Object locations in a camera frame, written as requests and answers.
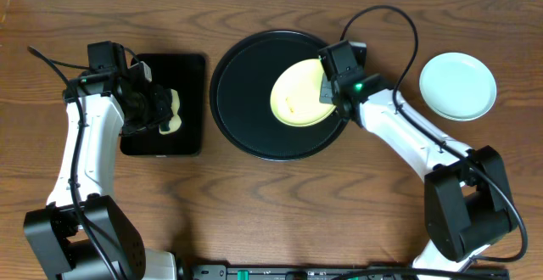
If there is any yellow plate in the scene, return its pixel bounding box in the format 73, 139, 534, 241
270, 59, 335, 127

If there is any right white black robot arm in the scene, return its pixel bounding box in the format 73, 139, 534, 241
317, 68, 525, 279

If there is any black rectangular tray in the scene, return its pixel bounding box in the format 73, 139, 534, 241
120, 53, 206, 157

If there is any round black serving tray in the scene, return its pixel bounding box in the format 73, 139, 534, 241
210, 30, 347, 161

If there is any green yellow sponge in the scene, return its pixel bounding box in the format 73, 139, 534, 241
159, 89, 182, 135

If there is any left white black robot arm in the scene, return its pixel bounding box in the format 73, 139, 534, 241
24, 62, 179, 279

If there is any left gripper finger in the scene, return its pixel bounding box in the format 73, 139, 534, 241
129, 61, 152, 87
152, 85, 174, 131

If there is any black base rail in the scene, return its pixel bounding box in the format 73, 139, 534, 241
186, 263, 510, 280

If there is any light blue plate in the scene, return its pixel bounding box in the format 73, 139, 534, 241
427, 104, 494, 121
419, 53, 497, 106

